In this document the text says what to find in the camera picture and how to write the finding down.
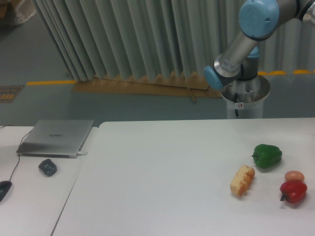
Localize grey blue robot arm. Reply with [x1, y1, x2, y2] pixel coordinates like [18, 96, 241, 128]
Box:
[204, 0, 315, 90]

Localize green bell pepper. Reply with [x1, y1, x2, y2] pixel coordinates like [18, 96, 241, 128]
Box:
[252, 144, 283, 169]

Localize red bell pepper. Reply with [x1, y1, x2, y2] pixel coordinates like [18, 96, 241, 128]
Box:
[280, 180, 308, 204]

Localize brown cardboard sheet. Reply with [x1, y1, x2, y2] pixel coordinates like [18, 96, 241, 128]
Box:
[72, 71, 221, 103]

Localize grey pleated curtain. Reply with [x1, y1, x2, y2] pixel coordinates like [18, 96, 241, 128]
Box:
[31, 0, 315, 83]

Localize silver laptop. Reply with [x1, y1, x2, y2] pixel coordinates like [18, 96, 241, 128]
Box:
[17, 119, 94, 158]

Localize bread roll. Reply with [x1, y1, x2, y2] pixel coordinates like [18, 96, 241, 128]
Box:
[230, 165, 255, 197]

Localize brown egg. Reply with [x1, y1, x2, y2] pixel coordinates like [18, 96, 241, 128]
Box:
[284, 171, 305, 182]

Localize black computer mouse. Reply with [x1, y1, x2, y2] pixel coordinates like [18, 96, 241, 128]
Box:
[0, 180, 12, 202]

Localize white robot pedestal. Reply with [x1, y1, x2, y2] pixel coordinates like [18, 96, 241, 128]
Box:
[221, 75, 271, 119]

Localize black mouse cable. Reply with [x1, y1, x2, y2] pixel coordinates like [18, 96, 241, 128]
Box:
[0, 125, 32, 182]

